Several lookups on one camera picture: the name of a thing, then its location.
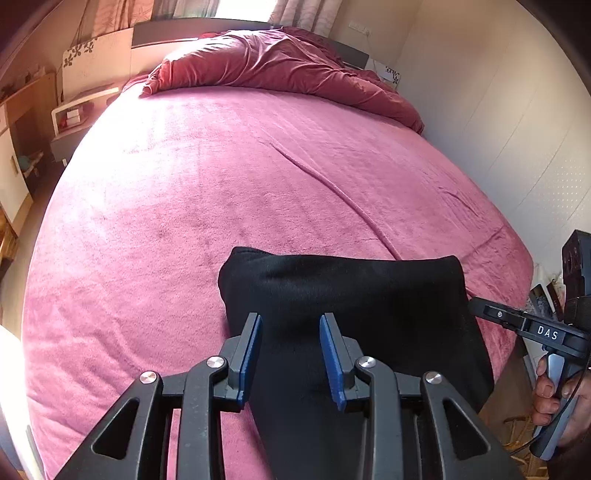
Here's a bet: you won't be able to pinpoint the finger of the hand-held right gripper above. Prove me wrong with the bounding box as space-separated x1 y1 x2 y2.
468 296 528 334

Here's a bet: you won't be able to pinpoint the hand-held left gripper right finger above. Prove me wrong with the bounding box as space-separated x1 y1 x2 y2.
320 312 525 480

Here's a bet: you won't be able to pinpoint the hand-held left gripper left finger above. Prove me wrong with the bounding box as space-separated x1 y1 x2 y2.
54 312 264 480

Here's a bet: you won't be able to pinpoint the black pants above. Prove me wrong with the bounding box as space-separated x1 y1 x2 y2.
218 247 496 480

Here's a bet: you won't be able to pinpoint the person's right hand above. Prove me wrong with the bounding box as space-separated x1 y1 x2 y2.
531 356 591 429

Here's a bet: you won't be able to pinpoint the white shelf unit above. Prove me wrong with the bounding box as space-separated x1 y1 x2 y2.
525 271 568 326

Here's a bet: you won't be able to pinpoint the pink bed sheet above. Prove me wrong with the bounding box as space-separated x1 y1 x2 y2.
21 85 534 480

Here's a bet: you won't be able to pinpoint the white floral panel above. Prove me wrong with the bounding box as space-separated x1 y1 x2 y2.
373 59 402 89
61 30 136 101

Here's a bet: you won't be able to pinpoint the white nightstand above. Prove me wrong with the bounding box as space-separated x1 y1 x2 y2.
50 87 123 165

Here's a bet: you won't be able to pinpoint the teal object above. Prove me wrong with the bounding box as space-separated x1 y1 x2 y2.
15 154 45 177

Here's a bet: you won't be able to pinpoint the red duvet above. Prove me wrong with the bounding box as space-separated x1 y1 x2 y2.
141 27 426 134

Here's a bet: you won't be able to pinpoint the wooden cabinet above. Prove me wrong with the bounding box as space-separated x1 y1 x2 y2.
0 69 60 224

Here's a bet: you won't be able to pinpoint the grey headboard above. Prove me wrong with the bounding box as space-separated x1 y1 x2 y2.
131 17 370 70

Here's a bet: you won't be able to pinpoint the patterned curtain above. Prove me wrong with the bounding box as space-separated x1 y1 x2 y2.
271 0 343 29

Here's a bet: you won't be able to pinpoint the black cable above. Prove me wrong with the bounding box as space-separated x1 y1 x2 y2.
508 378 591 462

